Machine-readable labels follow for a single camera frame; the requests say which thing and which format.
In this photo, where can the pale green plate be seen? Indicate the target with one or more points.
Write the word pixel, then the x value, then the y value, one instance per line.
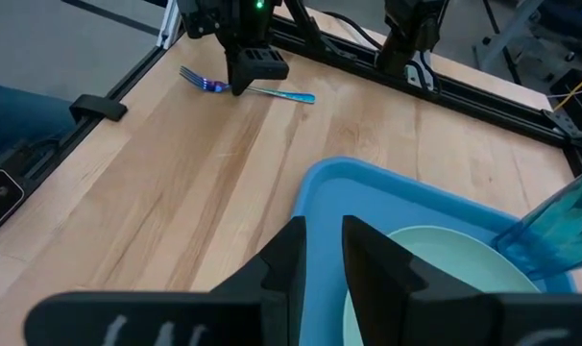
pixel 454 259

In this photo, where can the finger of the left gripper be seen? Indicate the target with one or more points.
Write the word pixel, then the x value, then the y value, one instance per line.
pixel 257 65

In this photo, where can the blue plastic tray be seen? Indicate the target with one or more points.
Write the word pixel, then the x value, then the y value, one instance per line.
pixel 368 192

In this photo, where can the silver metal bracket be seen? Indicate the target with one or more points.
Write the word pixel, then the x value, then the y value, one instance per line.
pixel 168 26

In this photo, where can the black aluminium table frame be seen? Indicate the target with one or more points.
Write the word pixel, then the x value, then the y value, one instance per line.
pixel 488 109

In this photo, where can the black box on floor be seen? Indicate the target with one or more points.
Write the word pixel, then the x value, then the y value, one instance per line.
pixel 565 79

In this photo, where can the black clamp on frame rail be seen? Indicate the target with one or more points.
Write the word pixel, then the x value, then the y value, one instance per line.
pixel 96 106

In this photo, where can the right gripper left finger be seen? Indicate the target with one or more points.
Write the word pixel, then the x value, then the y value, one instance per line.
pixel 224 317

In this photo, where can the black box with white rim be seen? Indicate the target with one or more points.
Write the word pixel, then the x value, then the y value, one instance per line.
pixel 0 197

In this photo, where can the teal translucent plastic cup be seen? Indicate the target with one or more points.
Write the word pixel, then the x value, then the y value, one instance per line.
pixel 560 226

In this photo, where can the person's leg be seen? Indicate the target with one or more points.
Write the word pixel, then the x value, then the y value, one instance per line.
pixel 17 120

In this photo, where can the iridescent metal fork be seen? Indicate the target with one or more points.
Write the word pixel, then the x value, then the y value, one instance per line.
pixel 291 95

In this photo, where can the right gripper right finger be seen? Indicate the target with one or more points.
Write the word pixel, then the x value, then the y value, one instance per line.
pixel 416 312

